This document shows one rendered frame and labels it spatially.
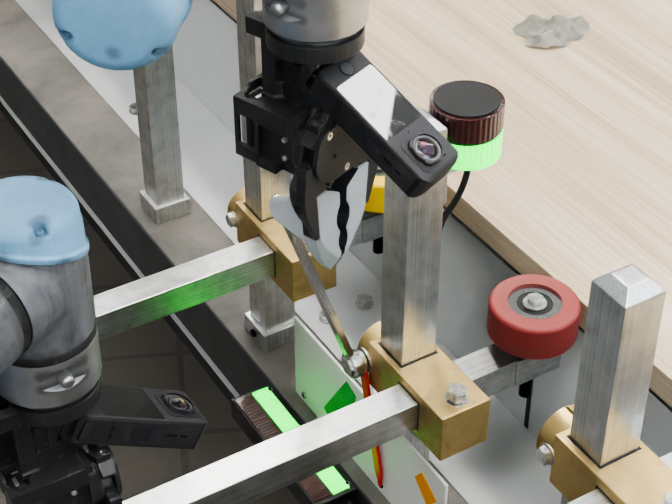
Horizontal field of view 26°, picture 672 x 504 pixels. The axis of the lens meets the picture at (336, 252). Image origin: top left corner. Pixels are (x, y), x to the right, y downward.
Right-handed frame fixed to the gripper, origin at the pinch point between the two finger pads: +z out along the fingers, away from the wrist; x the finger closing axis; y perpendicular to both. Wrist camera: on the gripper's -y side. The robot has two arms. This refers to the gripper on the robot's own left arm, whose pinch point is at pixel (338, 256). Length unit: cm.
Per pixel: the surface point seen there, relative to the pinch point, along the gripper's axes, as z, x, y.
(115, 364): 101, -52, 92
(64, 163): 37, -29, 69
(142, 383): 101, -52, 85
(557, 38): 11, -57, 14
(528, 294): 10.3, -16.4, -8.1
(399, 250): 2.3, -6.0, -1.6
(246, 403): 31.2, -6.6, 17.1
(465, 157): -6.2, -10.0, -4.8
